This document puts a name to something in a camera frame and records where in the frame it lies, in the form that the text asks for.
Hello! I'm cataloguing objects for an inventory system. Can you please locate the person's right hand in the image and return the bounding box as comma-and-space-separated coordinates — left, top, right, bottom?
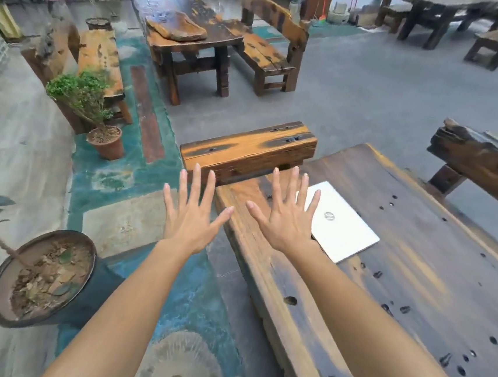
242, 162, 324, 256

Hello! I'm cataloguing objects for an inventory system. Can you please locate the person's left hand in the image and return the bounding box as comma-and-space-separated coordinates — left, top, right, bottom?
157, 160, 239, 259

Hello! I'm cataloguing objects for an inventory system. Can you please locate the person's right forearm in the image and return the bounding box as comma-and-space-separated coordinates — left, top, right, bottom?
267, 237, 498, 377

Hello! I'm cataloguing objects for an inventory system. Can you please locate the person's left forearm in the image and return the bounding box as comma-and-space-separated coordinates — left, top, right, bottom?
40, 228, 203, 377

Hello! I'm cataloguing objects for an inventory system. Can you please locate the white closed laptop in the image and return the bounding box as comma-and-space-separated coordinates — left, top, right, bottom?
291, 179, 386, 268

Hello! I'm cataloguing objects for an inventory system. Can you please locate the teal patterned floor rug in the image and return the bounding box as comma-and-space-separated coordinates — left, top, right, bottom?
50, 30, 285, 377

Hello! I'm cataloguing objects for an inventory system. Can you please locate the short wooden block stool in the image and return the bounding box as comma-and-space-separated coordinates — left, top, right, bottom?
176, 110, 320, 196

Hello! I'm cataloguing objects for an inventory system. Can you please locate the large rustic wooden table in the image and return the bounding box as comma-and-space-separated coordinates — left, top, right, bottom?
197, 129, 498, 377

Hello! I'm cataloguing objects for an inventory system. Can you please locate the small green potted shrub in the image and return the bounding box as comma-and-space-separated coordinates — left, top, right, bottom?
39, 66, 133, 162

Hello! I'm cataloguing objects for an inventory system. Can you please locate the wooden bench with backrest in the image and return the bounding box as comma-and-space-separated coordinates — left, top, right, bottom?
218, 0, 313, 101

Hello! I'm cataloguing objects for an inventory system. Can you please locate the dark rustic wooden table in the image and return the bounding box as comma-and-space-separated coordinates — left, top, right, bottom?
123, 0, 249, 112

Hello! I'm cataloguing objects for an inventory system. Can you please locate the long yellow wooden bench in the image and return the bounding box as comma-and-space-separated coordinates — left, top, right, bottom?
71, 27, 142, 125

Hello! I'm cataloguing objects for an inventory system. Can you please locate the wide shallow brown plant pot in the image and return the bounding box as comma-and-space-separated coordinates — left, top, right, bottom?
0, 165, 106, 337

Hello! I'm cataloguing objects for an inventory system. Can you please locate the wooden slab tray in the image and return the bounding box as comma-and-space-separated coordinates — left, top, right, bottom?
143, 7, 210, 45

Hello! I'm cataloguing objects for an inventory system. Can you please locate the dark wooden bench backrest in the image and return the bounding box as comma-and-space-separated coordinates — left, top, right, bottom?
421, 116, 498, 218

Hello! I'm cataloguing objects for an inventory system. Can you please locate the small round dark bowl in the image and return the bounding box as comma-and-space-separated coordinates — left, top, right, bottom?
85, 15, 113, 33

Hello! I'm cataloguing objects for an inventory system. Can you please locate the carved wooden root stump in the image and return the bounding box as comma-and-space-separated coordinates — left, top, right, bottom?
17, 0, 85, 91

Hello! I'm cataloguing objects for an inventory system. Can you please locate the distant wooden table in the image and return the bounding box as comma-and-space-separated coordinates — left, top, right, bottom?
394, 0, 498, 57

